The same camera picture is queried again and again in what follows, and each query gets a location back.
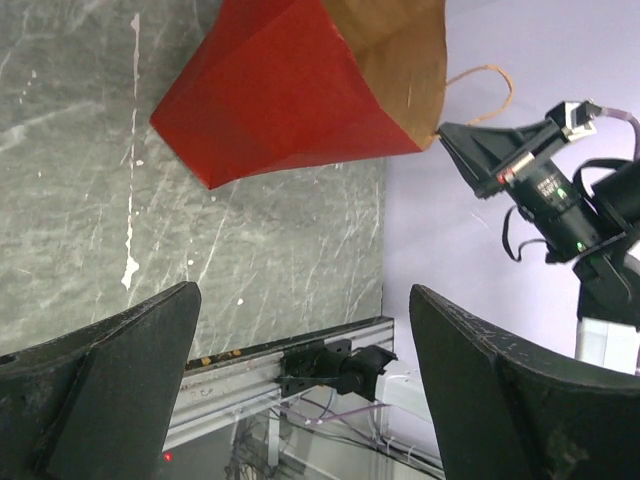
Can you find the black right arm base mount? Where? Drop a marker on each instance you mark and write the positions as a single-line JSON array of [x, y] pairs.
[[334, 365]]

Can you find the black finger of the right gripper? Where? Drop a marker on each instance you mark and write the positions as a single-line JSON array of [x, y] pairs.
[[480, 153]]

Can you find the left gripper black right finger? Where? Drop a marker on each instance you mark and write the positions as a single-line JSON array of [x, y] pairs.
[[504, 407]]

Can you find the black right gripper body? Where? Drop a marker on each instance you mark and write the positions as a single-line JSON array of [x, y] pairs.
[[546, 198]]

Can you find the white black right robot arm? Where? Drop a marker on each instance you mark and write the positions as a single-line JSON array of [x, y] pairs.
[[607, 333]]

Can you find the red brown paper bag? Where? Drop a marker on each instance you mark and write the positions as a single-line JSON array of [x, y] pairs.
[[287, 84]]

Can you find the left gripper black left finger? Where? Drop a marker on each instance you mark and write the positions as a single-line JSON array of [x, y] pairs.
[[96, 403]]

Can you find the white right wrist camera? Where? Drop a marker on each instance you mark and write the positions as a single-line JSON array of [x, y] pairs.
[[575, 119]]

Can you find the aluminium frame rail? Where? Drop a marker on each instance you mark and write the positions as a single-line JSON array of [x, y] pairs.
[[220, 390]]

